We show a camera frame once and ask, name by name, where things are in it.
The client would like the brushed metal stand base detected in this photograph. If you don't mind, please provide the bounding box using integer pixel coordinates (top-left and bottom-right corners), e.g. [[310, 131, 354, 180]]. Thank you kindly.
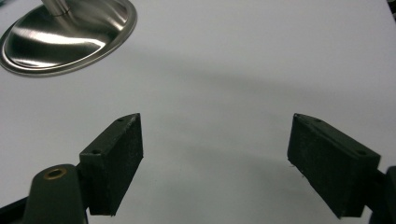
[[0, 0, 138, 77]]

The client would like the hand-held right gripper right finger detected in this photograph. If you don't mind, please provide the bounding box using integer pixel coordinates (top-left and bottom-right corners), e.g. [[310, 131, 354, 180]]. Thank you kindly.
[[287, 113, 382, 219]]

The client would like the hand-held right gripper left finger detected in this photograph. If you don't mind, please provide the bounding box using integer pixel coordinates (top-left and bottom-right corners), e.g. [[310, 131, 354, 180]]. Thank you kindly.
[[78, 112, 145, 217]]

